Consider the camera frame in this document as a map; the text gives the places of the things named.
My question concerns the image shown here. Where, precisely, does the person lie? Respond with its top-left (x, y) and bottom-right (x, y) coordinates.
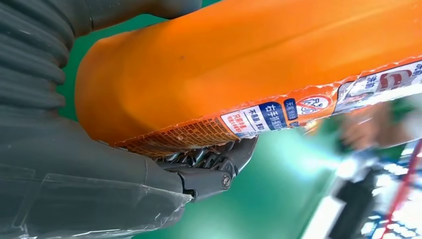
top-left (339, 99), bottom-right (422, 150)

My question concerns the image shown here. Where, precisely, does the red pole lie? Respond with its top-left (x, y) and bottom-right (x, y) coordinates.
top-left (379, 138), bottom-right (422, 239)

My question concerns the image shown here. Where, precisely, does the blue metal rack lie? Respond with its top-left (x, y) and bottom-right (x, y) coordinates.
top-left (359, 141), bottom-right (422, 239)

